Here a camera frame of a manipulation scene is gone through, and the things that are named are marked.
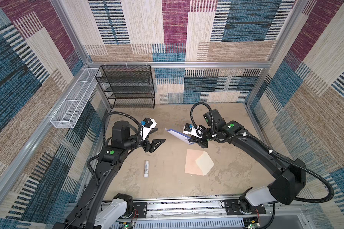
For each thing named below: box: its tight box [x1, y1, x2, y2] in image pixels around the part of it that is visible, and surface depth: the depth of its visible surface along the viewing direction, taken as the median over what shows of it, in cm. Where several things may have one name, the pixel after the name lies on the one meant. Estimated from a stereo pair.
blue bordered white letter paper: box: [164, 127, 196, 145], surface depth 76 cm
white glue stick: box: [143, 159, 150, 178], surface depth 87 cm
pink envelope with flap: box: [184, 148, 215, 176], surface depth 92 cm
